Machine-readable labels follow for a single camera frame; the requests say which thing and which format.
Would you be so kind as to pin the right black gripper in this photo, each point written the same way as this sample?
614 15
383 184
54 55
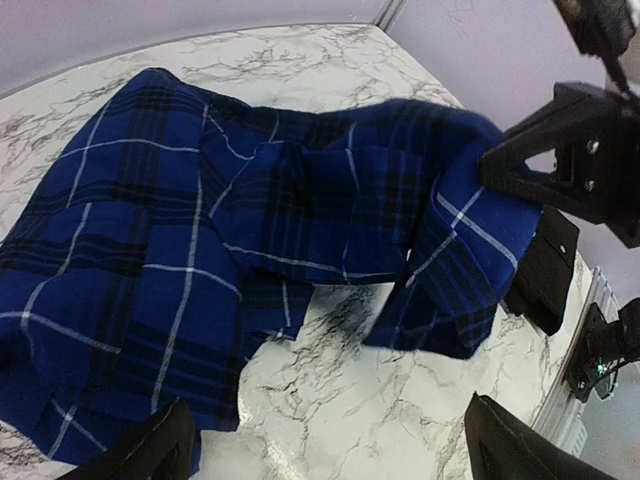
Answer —
580 154

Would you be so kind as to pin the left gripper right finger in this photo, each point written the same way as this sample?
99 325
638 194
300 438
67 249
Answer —
501 447

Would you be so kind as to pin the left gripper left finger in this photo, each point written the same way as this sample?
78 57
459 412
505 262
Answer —
160 448

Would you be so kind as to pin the blue plaid long sleeve shirt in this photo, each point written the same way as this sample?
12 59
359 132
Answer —
180 228

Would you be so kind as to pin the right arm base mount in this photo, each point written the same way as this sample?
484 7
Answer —
603 348

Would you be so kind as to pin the right aluminium frame post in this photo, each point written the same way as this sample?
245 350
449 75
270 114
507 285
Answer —
388 13

